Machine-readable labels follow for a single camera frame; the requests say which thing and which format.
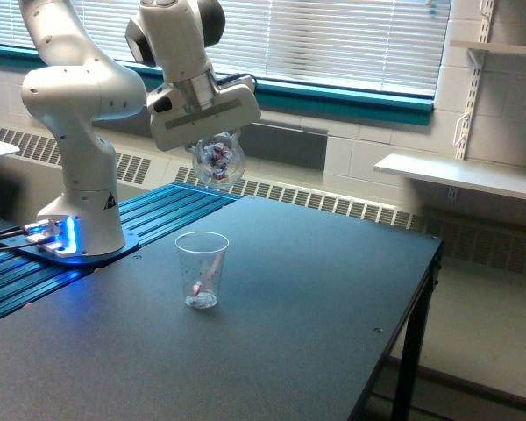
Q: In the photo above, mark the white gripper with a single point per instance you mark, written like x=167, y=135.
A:
x=176, y=122

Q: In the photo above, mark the red white candies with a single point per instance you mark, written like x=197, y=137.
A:
x=218, y=157

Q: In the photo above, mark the clear plastic cup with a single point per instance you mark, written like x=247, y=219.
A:
x=201, y=256
x=236, y=168

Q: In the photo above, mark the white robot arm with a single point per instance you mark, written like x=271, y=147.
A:
x=80, y=84

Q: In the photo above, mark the clear plastic cup on table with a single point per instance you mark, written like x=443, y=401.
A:
x=201, y=256

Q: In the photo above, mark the candies in table cup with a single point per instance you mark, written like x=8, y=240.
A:
x=204, y=291

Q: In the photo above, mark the white window blinds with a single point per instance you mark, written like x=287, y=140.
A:
x=391, y=47

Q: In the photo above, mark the black table leg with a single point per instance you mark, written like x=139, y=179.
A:
x=412, y=346

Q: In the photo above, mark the baseboard radiator heater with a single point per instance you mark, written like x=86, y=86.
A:
x=478, y=244

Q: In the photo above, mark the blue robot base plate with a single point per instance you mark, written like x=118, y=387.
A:
x=83, y=260

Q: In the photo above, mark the blue aluminium rail bed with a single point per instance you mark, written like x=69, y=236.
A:
x=151, y=216

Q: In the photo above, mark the white shelf rail bracket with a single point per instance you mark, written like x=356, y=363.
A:
x=476, y=54

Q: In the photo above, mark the white wall shelf lower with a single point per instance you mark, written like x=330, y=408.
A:
x=488, y=178

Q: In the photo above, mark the white wall shelf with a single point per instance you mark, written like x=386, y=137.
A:
x=494, y=48
x=488, y=178

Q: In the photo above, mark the white wall shelf upper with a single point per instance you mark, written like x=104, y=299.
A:
x=494, y=48

